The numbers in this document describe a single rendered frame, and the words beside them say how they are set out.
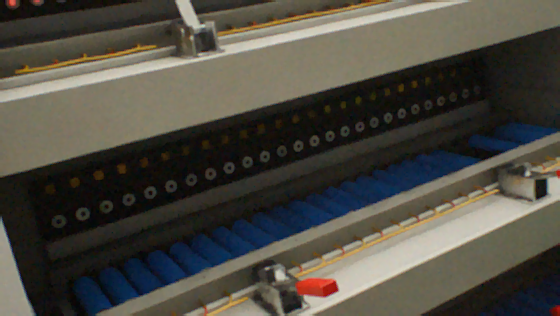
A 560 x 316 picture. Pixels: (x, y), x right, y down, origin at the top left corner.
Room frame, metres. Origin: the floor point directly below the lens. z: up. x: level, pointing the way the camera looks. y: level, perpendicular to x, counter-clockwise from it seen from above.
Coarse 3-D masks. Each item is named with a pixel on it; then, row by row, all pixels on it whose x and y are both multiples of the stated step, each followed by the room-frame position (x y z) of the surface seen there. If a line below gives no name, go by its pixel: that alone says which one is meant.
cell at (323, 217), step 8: (296, 200) 0.58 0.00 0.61; (288, 208) 0.58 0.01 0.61; (296, 208) 0.57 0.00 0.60; (304, 208) 0.56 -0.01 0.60; (312, 208) 0.55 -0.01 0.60; (304, 216) 0.55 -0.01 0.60; (312, 216) 0.54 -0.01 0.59; (320, 216) 0.54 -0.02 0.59; (328, 216) 0.53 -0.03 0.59; (320, 224) 0.53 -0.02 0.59
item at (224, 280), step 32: (512, 160) 0.59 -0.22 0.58; (544, 160) 0.62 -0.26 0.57; (416, 192) 0.55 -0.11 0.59; (448, 192) 0.56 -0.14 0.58; (352, 224) 0.50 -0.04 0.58; (384, 224) 0.52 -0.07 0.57; (416, 224) 0.52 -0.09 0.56; (256, 256) 0.47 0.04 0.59; (288, 256) 0.48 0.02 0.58; (320, 256) 0.48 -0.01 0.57; (192, 288) 0.44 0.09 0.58; (224, 288) 0.45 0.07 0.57
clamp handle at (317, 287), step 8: (280, 272) 0.43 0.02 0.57; (280, 280) 0.43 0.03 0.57; (288, 280) 0.43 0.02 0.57; (296, 280) 0.42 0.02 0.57; (304, 280) 0.40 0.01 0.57; (312, 280) 0.39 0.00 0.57; (320, 280) 0.38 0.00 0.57; (328, 280) 0.38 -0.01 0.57; (336, 280) 0.37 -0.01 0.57; (280, 288) 0.42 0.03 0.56; (288, 288) 0.41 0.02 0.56; (296, 288) 0.40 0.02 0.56; (304, 288) 0.39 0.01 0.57; (312, 288) 0.38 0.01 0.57; (320, 288) 0.37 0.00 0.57; (328, 288) 0.37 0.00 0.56; (336, 288) 0.37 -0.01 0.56; (320, 296) 0.37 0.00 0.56
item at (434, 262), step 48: (528, 96) 0.74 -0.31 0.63; (384, 144) 0.68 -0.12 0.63; (240, 192) 0.60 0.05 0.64; (96, 240) 0.53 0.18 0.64; (384, 240) 0.52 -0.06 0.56; (432, 240) 0.51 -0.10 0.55; (480, 240) 0.50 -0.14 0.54; (528, 240) 0.54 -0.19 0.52; (384, 288) 0.46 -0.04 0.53; (432, 288) 0.49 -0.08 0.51
